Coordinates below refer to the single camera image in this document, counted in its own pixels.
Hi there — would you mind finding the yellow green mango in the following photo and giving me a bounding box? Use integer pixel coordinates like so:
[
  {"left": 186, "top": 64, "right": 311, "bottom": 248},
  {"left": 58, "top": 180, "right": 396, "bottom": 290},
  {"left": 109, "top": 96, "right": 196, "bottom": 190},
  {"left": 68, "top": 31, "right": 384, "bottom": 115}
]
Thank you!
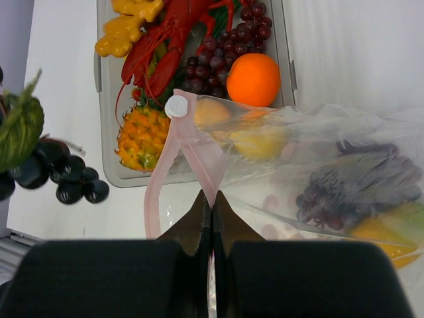
[{"left": 350, "top": 202, "right": 423, "bottom": 269}]

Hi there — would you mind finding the yellow ginger root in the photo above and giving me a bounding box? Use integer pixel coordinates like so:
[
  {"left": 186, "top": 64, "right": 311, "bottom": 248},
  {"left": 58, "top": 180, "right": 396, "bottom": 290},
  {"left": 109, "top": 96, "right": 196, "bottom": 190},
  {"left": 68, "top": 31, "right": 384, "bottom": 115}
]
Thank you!
[{"left": 95, "top": 0, "right": 164, "bottom": 58}]

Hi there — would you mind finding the red grape bunch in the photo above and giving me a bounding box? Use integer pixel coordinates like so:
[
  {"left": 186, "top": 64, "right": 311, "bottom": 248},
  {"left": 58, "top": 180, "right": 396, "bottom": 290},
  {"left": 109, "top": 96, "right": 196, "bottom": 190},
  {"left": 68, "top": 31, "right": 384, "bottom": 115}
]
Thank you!
[
  {"left": 180, "top": 1, "right": 273, "bottom": 99},
  {"left": 295, "top": 141, "right": 423, "bottom": 231}
]

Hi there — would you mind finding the clear zip top bag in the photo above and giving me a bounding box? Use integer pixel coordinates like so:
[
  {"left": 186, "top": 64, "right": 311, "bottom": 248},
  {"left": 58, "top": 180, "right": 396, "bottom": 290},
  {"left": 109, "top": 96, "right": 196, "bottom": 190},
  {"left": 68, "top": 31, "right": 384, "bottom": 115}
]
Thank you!
[{"left": 144, "top": 88, "right": 424, "bottom": 269}]

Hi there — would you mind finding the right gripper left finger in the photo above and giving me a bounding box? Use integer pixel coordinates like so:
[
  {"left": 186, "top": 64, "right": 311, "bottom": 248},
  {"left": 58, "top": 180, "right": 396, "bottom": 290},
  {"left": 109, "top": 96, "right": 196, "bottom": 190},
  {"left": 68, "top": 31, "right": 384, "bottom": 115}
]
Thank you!
[{"left": 1, "top": 192, "right": 211, "bottom": 317}]

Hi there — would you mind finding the orange spiky pineapple fruit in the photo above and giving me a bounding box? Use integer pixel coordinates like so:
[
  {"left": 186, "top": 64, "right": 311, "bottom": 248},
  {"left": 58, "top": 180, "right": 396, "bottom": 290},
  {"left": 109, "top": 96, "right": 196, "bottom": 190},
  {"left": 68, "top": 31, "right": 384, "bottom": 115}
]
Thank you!
[{"left": 115, "top": 104, "right": 170, "bottom": 172}]

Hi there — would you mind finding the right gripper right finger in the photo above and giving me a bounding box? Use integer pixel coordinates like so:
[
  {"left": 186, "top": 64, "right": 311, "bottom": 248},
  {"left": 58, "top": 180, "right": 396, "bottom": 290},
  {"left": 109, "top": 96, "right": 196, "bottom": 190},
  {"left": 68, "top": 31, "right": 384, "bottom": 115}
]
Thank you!
[{"left": 212, "top": 192, "right": 413, "bottom": 317}]

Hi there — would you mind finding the red lobster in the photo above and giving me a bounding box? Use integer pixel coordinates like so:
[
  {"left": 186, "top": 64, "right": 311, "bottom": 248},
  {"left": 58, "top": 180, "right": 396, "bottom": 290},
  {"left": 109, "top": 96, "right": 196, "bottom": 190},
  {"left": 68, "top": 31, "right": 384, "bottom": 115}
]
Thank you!
[{"left": 115, "top": 0, "right": 235, "bottom": 106}]

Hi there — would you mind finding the small yellow fruit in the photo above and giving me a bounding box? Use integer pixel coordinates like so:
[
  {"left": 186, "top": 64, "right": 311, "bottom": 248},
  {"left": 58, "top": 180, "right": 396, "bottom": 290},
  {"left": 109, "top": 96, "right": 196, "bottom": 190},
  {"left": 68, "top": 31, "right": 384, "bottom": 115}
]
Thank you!
[{"left": 193, "top": 98, "right": 231, "bottom": 128}]

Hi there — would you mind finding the dark blue grape bunch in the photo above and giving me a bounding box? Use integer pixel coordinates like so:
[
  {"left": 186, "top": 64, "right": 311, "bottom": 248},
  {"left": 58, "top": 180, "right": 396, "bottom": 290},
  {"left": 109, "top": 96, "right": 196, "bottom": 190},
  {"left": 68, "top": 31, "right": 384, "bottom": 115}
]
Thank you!
[{"left": 1, "top": 72, "right": 109, "bottom": 205}]

